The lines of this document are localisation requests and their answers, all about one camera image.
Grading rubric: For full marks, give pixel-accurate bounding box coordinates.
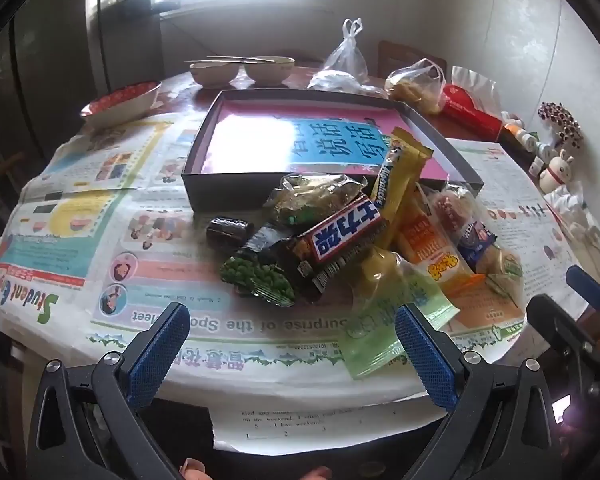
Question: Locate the yellow wafer bar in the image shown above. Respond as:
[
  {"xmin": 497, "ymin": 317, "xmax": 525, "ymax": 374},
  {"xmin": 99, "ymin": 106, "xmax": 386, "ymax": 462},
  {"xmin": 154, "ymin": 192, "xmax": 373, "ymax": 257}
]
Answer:
[{"xmin": 369, "ymin": 127, "xmax": 435, "ymax": 251}]

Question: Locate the brown chocolate bar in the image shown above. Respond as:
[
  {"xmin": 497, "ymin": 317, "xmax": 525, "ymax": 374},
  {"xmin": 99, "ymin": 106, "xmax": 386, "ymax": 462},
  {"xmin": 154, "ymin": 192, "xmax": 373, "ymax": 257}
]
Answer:
[{"xmin": 280, "ymin": 204, "xmax": 388, "ymax": 295}]

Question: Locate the yellow snack packet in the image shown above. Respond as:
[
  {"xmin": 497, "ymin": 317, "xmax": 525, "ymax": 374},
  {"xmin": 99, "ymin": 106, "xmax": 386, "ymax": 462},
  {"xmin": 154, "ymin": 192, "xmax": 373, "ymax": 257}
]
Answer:
[{"xmin": 352, "ymin": 245, "xmax": 416, "ymax": 306}]

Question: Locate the red patterned bowl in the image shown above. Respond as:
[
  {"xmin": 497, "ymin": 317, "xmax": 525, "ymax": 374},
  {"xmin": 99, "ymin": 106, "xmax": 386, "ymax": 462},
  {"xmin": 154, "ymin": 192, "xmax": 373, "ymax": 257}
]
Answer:
[{"xmin": 80, "ymin": 81, "xmax": 163, "ymax": 128}]

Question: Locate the green pea snack packet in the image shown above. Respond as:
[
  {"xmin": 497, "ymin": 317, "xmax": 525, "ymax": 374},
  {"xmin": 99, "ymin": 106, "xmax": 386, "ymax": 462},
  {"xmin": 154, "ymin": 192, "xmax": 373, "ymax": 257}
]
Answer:
[{"xmin": 220, "ymin": 225, "xmax": 301, "ymax": 308}]

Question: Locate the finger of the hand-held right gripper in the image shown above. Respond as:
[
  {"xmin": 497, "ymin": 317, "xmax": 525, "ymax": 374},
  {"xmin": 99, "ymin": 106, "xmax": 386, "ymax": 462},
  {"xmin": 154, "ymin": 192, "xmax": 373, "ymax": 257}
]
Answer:
[
  {"xmin": 527, "ymin": 295, "xmax": 600, "ymax": 361},
  {"xmin": 566, "ymin": 265, "xmax": 600, "ymax": 313}
]

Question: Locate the wooden chopsticks pair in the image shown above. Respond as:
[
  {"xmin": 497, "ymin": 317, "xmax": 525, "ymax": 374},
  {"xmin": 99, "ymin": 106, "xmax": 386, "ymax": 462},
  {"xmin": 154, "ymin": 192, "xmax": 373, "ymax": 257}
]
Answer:
[
  {"xmin": 207, "ymin": 54, "xmax": 278, "ymax": 64},
  {"xmin": 184, "ymin": 59, "xmax": 261, "ymax": 67}
]

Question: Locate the crumpled clear plastic bag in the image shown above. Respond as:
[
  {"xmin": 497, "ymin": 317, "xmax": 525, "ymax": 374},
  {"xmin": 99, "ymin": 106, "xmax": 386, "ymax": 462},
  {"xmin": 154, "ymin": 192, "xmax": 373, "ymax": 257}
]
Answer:
[{"xmin": 307, "ymin": 70, "xmax": 386, "ymax": 98}]

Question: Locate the white rabbit figurine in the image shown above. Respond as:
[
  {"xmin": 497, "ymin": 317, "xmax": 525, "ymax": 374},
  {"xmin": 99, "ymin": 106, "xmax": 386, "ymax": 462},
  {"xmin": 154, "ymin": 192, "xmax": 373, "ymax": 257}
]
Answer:
[{"xmin": 539, "ymin": 149, "xmax": 577, "ymax": 195}]

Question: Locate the shallow grey cardboard box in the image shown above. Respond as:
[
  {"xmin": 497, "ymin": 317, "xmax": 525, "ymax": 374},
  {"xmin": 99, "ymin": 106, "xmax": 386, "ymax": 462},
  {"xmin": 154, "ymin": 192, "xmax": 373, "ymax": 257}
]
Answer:
[{"xmin": 181, "ymin": 89, "xmax": 485, "ymax": 216}]

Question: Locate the orange white bottle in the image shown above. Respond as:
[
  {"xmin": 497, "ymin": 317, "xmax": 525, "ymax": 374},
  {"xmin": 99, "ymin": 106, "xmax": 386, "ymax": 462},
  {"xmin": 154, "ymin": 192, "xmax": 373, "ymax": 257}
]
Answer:
[{"xmin": 502, "ymin": 121, "xmax": 531, "ymax": 145}]

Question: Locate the red tissue pack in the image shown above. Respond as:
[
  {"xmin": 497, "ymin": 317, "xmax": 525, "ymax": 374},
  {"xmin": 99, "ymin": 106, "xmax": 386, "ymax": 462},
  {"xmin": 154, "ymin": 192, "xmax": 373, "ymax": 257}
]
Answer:
[{"xmin": 440, "ymin": 66, "xmax": 506, "ymax": 141}]

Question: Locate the orange snack packet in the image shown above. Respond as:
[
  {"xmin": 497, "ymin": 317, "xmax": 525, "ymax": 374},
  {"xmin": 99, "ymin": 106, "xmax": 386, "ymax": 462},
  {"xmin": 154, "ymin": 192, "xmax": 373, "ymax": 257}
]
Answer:
[{"xmin": 395, "ymin": 205, "xmax": 527, "ymax": 337}]

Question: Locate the brown dotted ornament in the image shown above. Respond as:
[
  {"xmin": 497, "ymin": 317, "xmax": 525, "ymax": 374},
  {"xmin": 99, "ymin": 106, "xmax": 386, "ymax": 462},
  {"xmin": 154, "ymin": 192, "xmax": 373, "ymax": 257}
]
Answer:
[{"xmin": 536, "ymin": 101, "xmax": 585, "ymax": 147}]

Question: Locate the blue sandwich cookie packet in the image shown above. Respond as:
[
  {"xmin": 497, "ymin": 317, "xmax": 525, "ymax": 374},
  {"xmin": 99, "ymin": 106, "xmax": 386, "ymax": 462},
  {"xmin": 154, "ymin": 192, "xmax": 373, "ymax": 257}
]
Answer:
[{"xmin": 455, "ymin": 220, "xmax": 498, "ymax": 271}]

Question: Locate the white ceramic bowl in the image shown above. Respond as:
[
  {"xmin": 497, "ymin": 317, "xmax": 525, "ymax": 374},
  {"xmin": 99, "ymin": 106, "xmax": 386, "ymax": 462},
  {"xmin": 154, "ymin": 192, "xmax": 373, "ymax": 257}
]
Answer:
[
  {"xmin": 189, "ymin": 60, "xmax": 242, "ymax": 87},
  {"xmin": 244, "ymin": 56, "xmax": 296, "ymax": 86}
]

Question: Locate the dark refrigerator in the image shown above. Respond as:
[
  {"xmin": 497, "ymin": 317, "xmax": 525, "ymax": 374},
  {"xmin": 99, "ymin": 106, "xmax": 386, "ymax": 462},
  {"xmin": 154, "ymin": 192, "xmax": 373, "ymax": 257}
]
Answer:
[{"xmin": 0, "ymin": 0, "xmax": 163, "ymax": 171}]

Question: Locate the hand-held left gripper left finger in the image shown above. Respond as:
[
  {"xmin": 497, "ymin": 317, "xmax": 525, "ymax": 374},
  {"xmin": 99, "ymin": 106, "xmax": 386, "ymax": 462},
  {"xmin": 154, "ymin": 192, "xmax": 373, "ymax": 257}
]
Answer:
[{"xmin": 27, "ymin": 302, "xmax": 216, "ymax": 480}]

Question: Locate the white printed paper sheet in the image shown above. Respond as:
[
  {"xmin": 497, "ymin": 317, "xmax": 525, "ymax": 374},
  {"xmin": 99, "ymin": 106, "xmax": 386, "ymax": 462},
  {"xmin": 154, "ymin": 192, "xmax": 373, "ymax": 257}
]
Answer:
[{"xmin": 207, "ymin": 394, "xmax": 453, "ymax": 456}]

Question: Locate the brown wooden chair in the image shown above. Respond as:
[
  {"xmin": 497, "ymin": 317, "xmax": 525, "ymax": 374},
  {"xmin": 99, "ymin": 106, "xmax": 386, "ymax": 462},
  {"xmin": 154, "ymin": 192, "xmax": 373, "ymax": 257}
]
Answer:
[{"xmin": 377, "ymin": 40, "xmax": 448, "ymax": 78}]

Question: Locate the clear green bean packet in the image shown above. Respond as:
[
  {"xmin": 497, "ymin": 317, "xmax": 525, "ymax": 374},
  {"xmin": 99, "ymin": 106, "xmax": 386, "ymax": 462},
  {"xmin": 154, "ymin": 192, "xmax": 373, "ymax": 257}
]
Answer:
[{"xmin": 264, "ymin": 172, "xmax": 368, "ymax": 228}]

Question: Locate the text newspaper with cartoons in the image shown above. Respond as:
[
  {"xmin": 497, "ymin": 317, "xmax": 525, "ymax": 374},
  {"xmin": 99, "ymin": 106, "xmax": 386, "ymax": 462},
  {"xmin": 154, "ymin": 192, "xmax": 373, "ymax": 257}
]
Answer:
[{"xmin": 450, "ymin": 140, "xmax": 598, "ymax": 316}]

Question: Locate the tied clear plastic bag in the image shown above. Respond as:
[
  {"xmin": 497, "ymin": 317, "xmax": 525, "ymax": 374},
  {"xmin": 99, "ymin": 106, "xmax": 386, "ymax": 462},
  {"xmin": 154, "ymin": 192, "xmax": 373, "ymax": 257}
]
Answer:
[{"xmin": 322, "ymin": 17, "xmax": 370, "ymax": 81}]

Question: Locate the colourful picture newspaper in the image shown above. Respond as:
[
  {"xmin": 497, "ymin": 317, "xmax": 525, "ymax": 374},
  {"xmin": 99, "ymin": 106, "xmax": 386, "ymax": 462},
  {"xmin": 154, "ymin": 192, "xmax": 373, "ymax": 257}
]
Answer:
[{"xmin": 0, "ymin": 115, "xmax": 431, "ymax": 401}]

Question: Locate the light green snack packet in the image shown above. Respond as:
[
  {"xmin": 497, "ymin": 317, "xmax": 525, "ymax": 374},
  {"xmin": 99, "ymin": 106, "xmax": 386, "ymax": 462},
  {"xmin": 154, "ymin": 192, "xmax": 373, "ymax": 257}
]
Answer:
[{"xmin": 337, "ymin": 255, "xmax": 461, "ymax": 381}]

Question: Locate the person's left hand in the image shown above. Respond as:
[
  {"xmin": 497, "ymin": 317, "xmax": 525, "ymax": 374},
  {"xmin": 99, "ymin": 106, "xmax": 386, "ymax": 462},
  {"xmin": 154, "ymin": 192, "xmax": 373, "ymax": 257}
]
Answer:
[{"xmin": 179, "ymin": 458, "xmax": 333, "ymax": 480}]

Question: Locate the small dark candy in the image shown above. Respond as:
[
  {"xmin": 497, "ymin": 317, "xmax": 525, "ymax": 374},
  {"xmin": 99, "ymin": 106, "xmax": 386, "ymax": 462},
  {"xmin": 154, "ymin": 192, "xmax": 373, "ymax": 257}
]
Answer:
[{"xmin": 206, "ymin": 216, "xmax": 253, "ymax": 248}]

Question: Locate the wooden armchair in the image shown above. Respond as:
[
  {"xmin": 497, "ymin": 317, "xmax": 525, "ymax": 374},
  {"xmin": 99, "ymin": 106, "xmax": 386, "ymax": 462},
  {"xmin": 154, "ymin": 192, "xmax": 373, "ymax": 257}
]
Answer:
[{"xmin": 0, "ymin": 152, "xmax": 37, "ymax": 198}]

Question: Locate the plastic bag of fried snacks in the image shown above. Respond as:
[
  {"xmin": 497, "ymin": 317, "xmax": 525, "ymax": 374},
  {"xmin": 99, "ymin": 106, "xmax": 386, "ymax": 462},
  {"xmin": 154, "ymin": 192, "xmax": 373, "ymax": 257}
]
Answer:
[{"xmin": 384, "ymin": 58, "xmax": 447, "ymax": 113}]

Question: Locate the crumpled white tissue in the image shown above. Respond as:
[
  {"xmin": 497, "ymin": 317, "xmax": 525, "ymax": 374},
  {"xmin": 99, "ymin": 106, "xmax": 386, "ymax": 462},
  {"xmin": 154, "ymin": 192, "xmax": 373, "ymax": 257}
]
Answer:
[{"xmin": 555, "ymin": 182, "xmax": 600, "ymax": 256}]

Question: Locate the white pill bottle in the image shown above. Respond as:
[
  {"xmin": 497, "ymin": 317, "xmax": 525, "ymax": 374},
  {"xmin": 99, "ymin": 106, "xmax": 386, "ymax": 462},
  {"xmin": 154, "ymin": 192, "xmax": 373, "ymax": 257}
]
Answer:
[{"xmin": 525, "ymin": 132, "xmax": 551, "ymax": 161}]

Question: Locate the clear pastry packet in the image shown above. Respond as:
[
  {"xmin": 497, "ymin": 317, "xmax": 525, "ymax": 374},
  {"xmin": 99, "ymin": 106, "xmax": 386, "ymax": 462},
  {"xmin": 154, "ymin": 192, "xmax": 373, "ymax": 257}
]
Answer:
[{"xmin": 427, "ymin": 185, "xmax": 481, "ymax": 241}]

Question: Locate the green label mooncake packet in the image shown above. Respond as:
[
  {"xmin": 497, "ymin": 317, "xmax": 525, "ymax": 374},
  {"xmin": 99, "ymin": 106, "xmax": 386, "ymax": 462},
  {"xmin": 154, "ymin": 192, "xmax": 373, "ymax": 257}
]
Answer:
[{"xmin": 480, "ymin": 247, "xmax": 526, "ymax": 301}]

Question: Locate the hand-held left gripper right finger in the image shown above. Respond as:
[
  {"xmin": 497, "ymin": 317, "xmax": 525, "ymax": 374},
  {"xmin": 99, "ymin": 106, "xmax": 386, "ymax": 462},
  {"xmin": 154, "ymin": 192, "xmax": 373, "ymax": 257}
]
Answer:
[{"xmin": 394, "ymin": 305, "xmax": 571, "ymax": 480}]

